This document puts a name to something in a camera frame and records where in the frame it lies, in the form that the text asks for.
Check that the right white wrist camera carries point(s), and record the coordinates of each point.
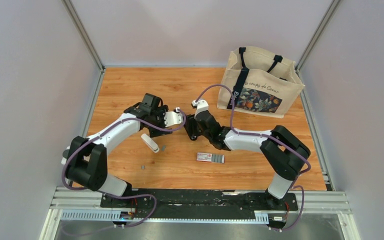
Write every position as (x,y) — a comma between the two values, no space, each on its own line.
(200,105)

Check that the red staple box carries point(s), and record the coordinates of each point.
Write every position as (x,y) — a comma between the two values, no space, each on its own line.
(210,157)

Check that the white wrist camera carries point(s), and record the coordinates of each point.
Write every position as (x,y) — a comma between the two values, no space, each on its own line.
(200,105)
(174,117)

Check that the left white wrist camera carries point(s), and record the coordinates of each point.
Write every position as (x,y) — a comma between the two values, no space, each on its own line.
(174,117)

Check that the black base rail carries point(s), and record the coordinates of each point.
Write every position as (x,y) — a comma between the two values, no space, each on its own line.
(203,204)

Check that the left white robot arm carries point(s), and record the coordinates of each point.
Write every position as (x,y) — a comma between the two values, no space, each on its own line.
(85,161)

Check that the black stapler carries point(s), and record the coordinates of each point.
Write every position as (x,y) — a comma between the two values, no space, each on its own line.
(191,127)

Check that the beige floral tote bag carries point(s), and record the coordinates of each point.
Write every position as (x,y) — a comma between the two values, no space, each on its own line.
(259,82)

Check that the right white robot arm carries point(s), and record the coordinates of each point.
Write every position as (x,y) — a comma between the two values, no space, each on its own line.
(285,153)

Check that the white stapler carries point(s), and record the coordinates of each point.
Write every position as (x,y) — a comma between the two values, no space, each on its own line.
(150,143)

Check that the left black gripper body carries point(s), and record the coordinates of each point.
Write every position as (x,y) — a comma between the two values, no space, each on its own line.
(158,120)

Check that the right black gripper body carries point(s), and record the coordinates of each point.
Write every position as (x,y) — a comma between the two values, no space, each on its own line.
(204,133)

